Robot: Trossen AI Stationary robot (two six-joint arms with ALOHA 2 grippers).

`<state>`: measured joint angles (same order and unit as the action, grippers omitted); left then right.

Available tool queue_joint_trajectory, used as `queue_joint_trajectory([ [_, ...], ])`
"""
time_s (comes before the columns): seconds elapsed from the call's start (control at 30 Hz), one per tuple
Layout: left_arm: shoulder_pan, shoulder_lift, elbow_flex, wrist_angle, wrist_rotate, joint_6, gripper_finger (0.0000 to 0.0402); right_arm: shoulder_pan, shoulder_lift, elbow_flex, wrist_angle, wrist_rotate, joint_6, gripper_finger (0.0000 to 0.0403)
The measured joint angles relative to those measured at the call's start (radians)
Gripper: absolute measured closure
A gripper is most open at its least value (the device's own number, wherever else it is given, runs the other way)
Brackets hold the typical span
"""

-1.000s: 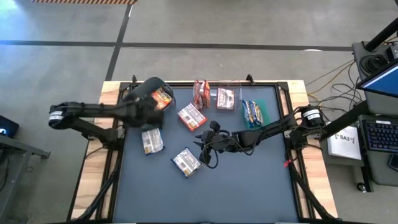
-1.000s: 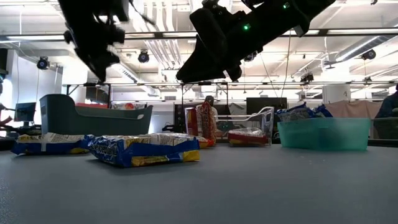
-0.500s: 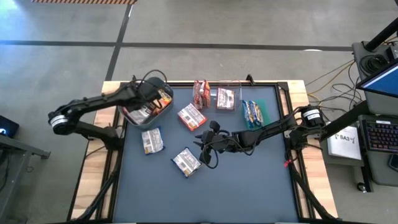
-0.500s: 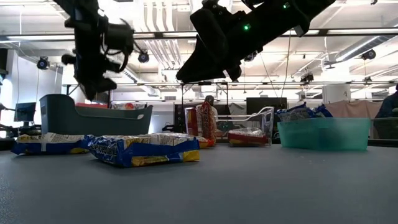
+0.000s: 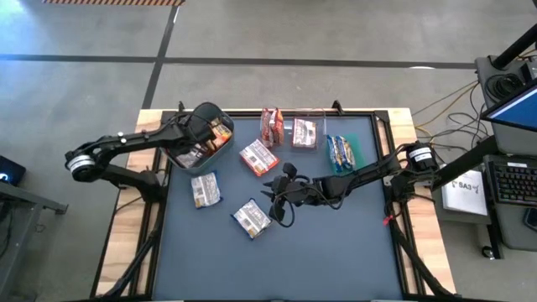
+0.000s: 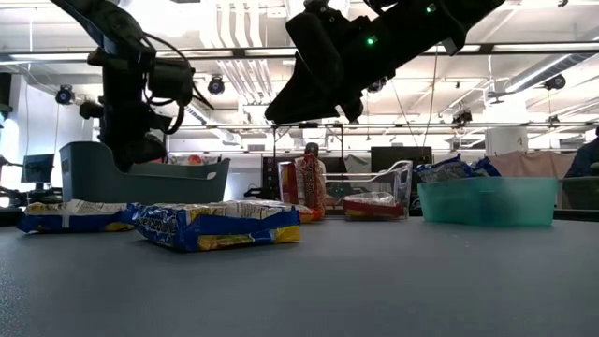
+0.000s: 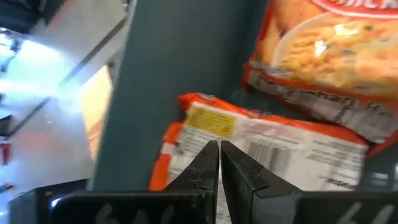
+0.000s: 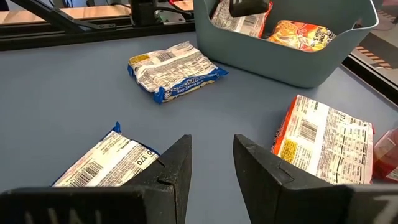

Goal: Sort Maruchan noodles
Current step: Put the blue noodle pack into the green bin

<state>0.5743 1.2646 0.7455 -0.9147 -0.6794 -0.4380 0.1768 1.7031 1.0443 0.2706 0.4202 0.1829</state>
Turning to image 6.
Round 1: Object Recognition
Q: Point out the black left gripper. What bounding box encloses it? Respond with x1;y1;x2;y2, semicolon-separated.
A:
78;45;174;173

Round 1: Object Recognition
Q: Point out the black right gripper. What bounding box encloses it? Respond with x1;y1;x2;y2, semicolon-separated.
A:
264;0;408;126

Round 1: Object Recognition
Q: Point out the dark grey plastic bin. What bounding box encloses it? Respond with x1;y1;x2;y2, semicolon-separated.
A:
59;139;231;206

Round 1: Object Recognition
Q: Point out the orange Maruchan ramen pack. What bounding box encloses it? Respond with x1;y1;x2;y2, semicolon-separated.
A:
297;204;325;224

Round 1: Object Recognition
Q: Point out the dark wide screen panel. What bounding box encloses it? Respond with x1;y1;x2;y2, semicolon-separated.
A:
260;154;348;179

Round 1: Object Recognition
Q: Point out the black monitor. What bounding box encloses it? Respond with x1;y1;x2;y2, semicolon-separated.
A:
370;145;434;172

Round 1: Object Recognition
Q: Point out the small grey monitor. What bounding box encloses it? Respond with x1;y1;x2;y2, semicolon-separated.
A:
21;153;56;184

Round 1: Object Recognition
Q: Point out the clear plastic bin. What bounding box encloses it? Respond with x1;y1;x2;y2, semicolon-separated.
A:
278;158;414;221

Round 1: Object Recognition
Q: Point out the green translucent plastic bin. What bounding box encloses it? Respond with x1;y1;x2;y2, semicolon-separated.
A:
416;176;559;228

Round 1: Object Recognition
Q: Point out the beige partition cloth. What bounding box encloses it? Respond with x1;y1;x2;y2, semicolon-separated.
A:
486;150;575;180

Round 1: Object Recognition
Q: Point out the background black metal frame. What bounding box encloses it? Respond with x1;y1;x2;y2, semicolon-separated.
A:
177;120;589;163

